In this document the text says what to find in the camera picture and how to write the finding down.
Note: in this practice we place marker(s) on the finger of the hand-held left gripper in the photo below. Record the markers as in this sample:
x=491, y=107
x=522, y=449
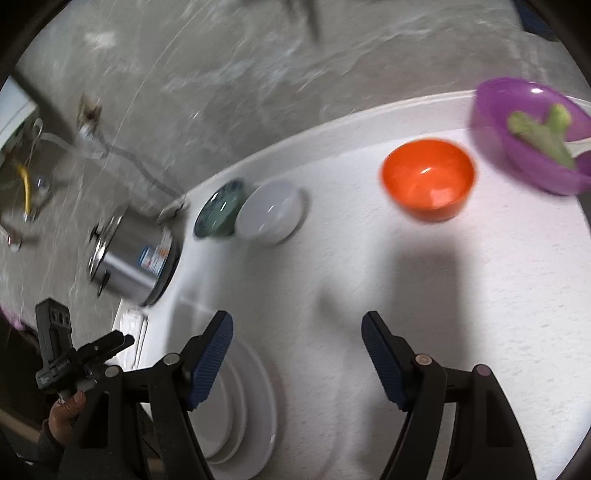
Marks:
x=99, y=362
x=115, y=342

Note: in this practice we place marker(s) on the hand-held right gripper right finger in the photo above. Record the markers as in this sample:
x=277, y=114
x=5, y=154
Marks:
x=383, y=364

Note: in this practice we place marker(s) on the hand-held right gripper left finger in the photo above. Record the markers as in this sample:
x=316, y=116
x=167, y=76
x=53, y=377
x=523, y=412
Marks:
x=212, y=364

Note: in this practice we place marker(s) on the small white plate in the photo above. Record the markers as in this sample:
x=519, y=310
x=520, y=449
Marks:
x=217, y=429

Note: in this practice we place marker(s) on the large white plate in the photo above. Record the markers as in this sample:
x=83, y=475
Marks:
x=265, y=415

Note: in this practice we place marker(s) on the blue patterned bowl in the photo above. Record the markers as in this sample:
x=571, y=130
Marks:
x=217, y=207

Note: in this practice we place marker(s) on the white bowl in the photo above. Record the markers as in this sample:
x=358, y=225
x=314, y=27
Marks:
x=268, y=212

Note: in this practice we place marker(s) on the orange bowl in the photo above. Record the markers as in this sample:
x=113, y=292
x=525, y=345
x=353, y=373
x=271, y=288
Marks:
x=429, y=184

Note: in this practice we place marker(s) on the person's left forearm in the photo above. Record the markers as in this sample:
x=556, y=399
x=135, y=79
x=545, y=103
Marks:
x=51, y=443

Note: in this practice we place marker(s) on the person's left hand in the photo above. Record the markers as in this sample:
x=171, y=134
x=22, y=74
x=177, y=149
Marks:
x=67, y=410

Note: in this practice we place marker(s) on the stainless steel electric cooker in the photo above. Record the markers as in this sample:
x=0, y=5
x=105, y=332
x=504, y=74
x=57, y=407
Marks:
x=134, y=267

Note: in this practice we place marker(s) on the white appliance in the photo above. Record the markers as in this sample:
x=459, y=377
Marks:
x=14, y=115

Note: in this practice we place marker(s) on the green vegetable piece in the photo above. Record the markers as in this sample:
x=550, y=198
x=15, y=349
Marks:
x=535, y=134

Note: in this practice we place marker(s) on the purple plastic bowl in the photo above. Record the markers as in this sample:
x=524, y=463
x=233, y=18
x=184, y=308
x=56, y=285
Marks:
x=494, y=110

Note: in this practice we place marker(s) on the white spoon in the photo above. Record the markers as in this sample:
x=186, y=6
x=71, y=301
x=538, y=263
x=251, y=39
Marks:
x=581, y=146

